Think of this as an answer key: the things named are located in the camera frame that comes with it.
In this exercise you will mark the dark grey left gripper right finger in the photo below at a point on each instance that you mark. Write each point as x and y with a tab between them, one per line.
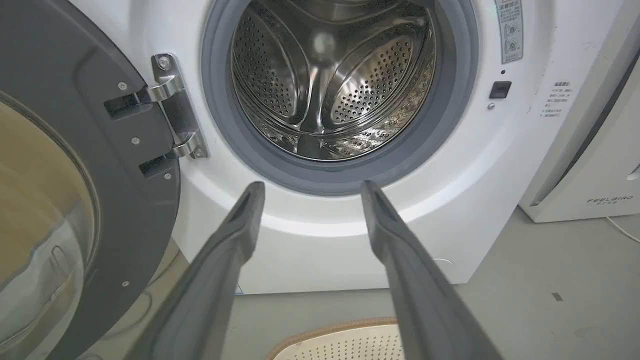
420	290

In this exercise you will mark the grey rubber door gasket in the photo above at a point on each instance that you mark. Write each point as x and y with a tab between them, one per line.
452	100

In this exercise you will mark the stainless steel washing machine drum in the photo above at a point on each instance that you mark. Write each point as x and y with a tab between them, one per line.
332	75

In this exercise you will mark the metal washing machine door hinge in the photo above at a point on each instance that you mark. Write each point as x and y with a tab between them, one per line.
176	107

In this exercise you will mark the grey warning label sticker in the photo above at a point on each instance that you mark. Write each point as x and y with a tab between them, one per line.
510	30

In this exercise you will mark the white front-load washing machine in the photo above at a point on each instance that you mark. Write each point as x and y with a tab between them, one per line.
500	165

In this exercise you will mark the grey washing machine door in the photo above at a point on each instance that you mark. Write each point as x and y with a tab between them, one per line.
75	165

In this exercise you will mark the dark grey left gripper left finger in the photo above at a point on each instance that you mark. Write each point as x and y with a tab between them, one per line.
210	280

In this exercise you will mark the cream perforated laundry basket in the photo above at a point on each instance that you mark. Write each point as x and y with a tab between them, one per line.
345	342

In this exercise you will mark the white Feelbird appliance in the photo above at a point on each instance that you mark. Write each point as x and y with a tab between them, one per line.
595	150

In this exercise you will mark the dark door latch slot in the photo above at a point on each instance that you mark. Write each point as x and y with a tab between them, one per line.
500	89

